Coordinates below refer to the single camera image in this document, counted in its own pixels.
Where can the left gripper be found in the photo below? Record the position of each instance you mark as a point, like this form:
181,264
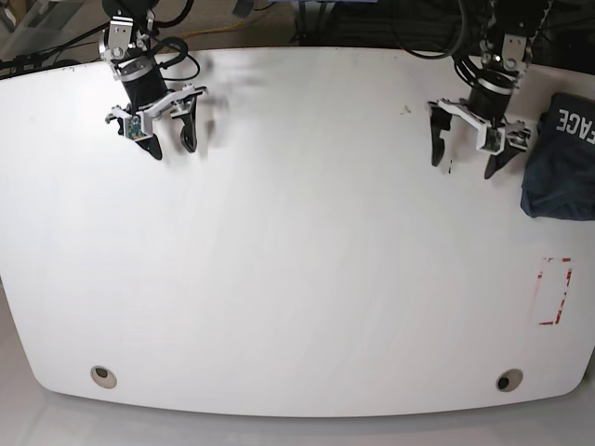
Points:
486,105

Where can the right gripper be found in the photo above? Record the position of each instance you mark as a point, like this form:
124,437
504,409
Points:
149,97

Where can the dark blue T-shirt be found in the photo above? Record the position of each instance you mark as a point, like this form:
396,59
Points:
558,180

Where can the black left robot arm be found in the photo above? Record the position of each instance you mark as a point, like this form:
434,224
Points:
506,51

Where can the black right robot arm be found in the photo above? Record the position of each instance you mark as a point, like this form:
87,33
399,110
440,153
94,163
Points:
131,45

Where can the red tape rectangle marking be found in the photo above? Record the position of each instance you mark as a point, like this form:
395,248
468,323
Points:
551,290

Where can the right table grommet hole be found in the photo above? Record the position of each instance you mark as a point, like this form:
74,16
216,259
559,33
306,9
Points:
509,380

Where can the table grommet hole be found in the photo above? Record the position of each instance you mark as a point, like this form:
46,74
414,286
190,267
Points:
509,380
103,377

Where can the left table grommet hole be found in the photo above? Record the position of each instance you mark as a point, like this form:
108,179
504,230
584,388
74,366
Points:
103,377

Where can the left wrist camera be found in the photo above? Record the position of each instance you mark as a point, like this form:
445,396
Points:
490,140

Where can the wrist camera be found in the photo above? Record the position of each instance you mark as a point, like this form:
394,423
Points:
133,128
490,140

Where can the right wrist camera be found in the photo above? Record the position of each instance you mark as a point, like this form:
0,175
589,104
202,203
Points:
133,128

